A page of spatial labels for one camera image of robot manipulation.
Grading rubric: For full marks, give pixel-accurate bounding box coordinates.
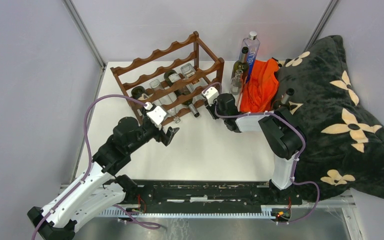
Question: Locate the tall clear glass bottle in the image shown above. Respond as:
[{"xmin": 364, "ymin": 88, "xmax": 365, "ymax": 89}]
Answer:
[{"xmin": 149, "ymin": 79, "xmax": 181, "ymax": 124}]

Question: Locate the dark wine bottle silver neck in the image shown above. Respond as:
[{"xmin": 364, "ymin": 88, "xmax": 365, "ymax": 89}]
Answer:
[{"xmin": 231, "ymin": 46, "xmax": 250, "ymax": 81}]

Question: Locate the black floral blanket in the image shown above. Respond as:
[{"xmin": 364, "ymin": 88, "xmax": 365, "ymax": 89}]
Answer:
[{"xmin": 274, "ymin": 35, "xmax": 384, "ymax": 202}]

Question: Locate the orange cloth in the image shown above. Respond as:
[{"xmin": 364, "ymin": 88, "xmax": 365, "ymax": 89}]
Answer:
[{"xmin": 239, "ymin": 58, "xmax": 279, "ymax": 113}]

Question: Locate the clear square bottle black cap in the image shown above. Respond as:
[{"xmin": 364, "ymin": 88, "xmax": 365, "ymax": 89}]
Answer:
[{"xmin": 179, "ymin": 63, "xmax": 209, "ymax": 100}]

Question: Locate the small clear glass bottle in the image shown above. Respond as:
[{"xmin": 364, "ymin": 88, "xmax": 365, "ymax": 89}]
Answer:
[{"xmin": 229, "ymin": 69, "xmax": 243, "ymax": 101}]

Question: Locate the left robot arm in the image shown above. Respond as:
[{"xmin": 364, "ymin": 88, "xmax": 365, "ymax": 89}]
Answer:
[{"xmin": 27, "ymin": 117, "xmax": 179, "ymax": 240}]

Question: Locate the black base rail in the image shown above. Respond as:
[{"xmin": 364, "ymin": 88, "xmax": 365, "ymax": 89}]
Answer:
[{"xmin": 119, "ymin": 179, "xmax": 303, "ymax": 218}]

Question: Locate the dark green wine bottle labelled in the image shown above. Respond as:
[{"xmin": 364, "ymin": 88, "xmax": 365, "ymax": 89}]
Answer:
[{"xmin": 131, "ymin": 86, "xmax": 150, "ymax": 102}]

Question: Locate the brown wooden wine rack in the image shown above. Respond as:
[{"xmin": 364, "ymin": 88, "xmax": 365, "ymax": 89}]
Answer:
[{"xmin": 110, "ymin": 31, "xmax": 225, "ymax": 118}]

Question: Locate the aluminium corner post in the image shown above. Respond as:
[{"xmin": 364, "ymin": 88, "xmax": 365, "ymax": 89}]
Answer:
[
  {"xmin": 62, "ymin": 0, "xmax": 107, "ymax": 70},
  {"xmin": 304, "ymin": 0, "xmax": 340, "ymax": 51}
]

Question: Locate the left aluminium corner post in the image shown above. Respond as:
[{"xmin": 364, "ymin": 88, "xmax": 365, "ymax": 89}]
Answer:
[{"xmin": 62, "ymin": 0, "xmax": 107, "ymax": 70}]

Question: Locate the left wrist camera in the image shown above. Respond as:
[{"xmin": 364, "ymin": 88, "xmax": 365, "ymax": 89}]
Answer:
[{"xmin": 144, "ymin": 102, "xmax": 169, "ymax": 130}]

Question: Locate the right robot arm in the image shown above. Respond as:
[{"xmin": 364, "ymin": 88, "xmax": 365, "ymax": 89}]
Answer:
[{"xmin": 201, "ymin": 87, "xmax": 306, "ymax": 204}]

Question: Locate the dark wine bottle brown label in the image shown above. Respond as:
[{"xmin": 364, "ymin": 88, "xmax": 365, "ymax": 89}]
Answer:
[{"xmin": 272, "ymin": 88, "xmax": 295, "ymax": 110}]

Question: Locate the blue square glass bottle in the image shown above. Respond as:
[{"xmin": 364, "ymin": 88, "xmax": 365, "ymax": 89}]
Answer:
[{"xmin": 241, "ymin": 31, "xmax": 260, "ymax": 83}]

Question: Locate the right aluminium corner post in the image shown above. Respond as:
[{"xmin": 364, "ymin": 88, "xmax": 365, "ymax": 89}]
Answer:
[{"xmin": 304, "ymin": 0, "xmax": 340, "ymax": 51}]

